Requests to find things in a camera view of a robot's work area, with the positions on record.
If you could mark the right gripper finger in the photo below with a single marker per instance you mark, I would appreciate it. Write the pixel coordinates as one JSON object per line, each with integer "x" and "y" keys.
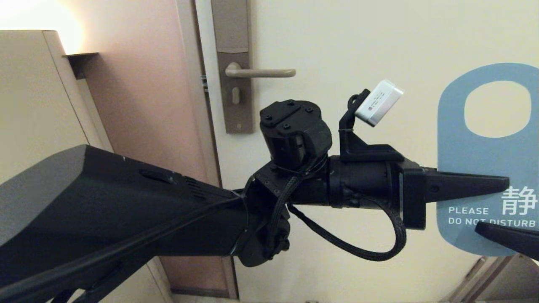
{"x": 518, "y": 240}

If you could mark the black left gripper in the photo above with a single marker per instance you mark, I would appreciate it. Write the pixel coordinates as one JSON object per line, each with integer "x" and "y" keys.
{"x": 366, "y": 183}

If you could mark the blue and white door hanger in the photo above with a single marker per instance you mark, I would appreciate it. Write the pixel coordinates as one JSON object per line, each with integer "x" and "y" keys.
{"x": 454, "y": 168}

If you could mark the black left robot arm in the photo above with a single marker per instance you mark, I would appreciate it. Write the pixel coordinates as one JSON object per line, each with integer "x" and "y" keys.
{"x": 105, "y": 210}

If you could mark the white room door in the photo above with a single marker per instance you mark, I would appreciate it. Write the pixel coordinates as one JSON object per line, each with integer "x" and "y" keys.
{"x": 358, "y": 42}

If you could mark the metal door latch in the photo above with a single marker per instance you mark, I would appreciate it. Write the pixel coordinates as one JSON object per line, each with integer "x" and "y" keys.
{"x": 205, "y": 82}

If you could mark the beige keyhole cover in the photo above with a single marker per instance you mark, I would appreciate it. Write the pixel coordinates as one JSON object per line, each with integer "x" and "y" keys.
{"x": 236, "y": 96}

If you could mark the brown metal lock plate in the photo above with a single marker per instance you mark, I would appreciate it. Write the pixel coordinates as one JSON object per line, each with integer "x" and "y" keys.
{"x": 236, "y": 29}

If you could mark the dark baseboard strip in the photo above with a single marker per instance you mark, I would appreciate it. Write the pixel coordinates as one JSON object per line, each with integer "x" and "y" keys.
{"x": 198, "y": 292}

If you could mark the beige cabinet panel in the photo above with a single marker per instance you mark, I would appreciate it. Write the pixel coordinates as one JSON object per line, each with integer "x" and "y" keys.
{"x": 33, "y": 92}

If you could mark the small brown frame hinge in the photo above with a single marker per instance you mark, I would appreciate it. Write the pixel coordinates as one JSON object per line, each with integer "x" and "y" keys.
{"x": 476, "y": 268}

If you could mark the brown wooden side frame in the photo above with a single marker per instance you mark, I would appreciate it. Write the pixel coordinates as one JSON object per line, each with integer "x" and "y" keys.
{"x": 484, "y": 282}

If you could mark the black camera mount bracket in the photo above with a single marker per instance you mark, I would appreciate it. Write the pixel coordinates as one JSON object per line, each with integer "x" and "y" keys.
{"x": 358, "y": 149}

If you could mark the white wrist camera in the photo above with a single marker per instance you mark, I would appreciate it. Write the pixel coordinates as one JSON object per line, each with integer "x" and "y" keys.
{"x": 379, "y": 103}

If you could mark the beige door frame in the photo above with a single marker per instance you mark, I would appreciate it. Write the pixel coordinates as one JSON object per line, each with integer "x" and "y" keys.
{"x": 194, "y": 84}

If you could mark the dark wall light ledge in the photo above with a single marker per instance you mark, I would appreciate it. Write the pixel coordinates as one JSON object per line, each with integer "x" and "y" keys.
{"x": 82, "y": 62}

